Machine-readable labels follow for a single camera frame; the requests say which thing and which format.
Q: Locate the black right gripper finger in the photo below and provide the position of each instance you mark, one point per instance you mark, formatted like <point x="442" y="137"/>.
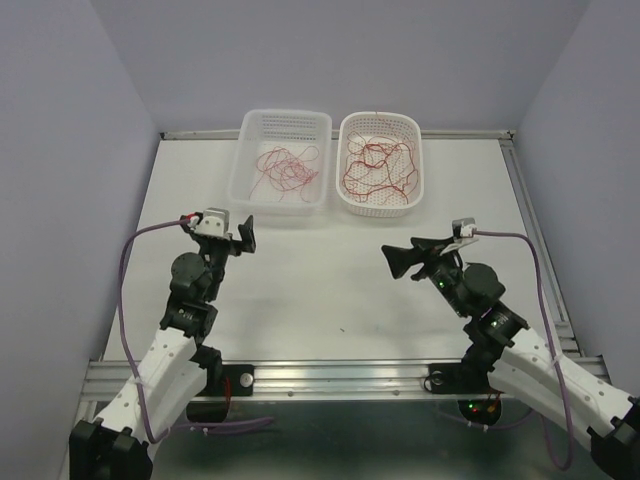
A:
<point x="434" y="245"/>
<point x="401" y="260"/>

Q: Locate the aluminium rail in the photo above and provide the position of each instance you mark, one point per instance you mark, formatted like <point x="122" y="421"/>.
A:
<point x="279" y="381"/>
<point x="551" y="288"/>

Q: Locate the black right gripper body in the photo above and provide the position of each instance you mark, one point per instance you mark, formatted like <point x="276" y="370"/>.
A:
<point x="442" y="272"/>

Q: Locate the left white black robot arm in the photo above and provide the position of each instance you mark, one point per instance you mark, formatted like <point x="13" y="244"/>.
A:
<point x="122" y="440"/>

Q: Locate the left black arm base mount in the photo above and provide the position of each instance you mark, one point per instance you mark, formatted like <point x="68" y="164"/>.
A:
<point x="224" y="379"/>

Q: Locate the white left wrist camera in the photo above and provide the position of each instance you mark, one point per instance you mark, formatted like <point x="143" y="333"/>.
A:
<point x="211" y="222"/>

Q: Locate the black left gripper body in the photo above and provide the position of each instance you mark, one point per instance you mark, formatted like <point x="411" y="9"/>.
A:
<point x="215" y="255"/>

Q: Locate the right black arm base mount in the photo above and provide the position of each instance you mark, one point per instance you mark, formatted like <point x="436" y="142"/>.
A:
<point x="467" y="376"/>

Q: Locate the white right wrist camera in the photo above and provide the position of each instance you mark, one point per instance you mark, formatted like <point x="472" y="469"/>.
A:
<point x="463" y="234"/>

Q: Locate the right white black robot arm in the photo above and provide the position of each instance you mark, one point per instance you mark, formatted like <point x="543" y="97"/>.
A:
<point x="515" y="359"/>

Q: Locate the translucent white perforated basket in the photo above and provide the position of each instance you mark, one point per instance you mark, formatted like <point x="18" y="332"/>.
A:
<point x="282" y="162"/>

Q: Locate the white perforated plastic basket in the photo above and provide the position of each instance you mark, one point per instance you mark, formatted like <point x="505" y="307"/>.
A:
<point x="379" y="168"/>

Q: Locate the aluminium right side rail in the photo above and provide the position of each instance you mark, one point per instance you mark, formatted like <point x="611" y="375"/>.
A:
<point x="551" y="288"/>

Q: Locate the aluminium front rail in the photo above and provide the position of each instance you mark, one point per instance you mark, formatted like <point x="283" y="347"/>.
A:
<point x="279" y="381"/>

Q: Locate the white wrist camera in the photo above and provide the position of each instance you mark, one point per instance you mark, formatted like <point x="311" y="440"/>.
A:
<point x="211" y="222"/>
<point x="463" y="234"/>

